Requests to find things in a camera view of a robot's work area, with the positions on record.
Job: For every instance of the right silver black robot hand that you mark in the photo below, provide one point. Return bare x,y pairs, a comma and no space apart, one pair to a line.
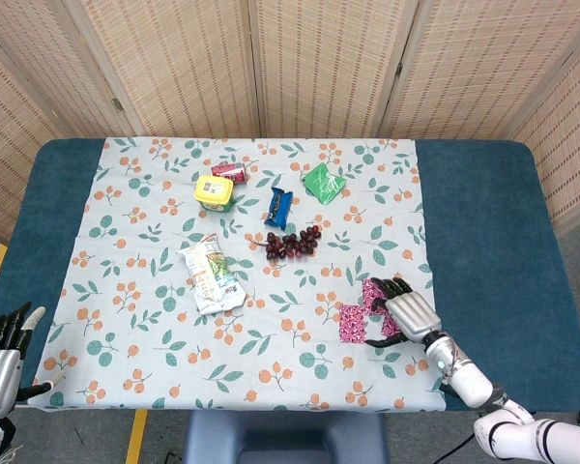
413,314

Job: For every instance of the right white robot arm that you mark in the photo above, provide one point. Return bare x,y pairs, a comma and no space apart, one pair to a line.
469,382

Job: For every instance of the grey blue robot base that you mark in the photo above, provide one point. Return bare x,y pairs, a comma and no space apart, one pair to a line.
285,435

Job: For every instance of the floral leaf print tablecloth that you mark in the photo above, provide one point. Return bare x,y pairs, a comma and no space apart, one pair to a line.
280,338

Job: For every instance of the teal blue table cover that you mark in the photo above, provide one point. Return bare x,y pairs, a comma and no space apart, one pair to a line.
478,217

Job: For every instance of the bunch of dark red grapes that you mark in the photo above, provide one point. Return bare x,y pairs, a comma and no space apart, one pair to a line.
285,249

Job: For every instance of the green foil packet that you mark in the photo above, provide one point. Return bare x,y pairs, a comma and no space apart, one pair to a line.
324,183

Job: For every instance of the blue snack bar wrapper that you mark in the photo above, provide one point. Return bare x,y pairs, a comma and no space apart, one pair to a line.
278,208

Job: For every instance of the white crinkled snack bag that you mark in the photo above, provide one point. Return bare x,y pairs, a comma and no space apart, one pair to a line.
210,280

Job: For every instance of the bamboo folding screen panel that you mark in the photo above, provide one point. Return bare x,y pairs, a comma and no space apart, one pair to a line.
9,159
328,63
53,58
478,63
570,145
174,63

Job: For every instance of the red soda can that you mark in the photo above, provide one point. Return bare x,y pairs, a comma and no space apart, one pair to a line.
229,170

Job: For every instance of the green tub with yellow lid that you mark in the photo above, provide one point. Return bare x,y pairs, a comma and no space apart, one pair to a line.
212,191

